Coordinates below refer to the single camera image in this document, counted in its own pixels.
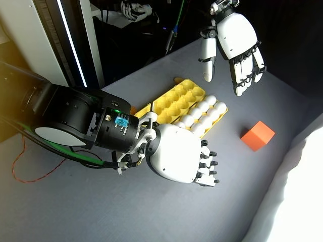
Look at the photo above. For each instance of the white egg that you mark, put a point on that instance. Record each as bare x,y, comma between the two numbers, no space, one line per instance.
187,120
214,114
179,124
195,113
198,129
206,121
203,106
210,100
220,107

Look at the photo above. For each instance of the yellow egg carton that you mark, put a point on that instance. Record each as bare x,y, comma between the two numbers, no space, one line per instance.
176,98

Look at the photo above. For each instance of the spare robot hand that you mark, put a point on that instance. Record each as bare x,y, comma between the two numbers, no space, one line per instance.
136,10

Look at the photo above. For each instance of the orange cube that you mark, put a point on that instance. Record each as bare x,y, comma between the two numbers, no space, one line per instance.
258,137

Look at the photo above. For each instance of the grey table cloth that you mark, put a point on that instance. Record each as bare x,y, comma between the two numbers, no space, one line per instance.
101,214

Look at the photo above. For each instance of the white curtain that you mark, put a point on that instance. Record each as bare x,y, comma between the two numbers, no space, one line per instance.
297,196

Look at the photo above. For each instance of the white cabinet with light strip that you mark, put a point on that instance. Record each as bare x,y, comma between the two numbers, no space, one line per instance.
25,32

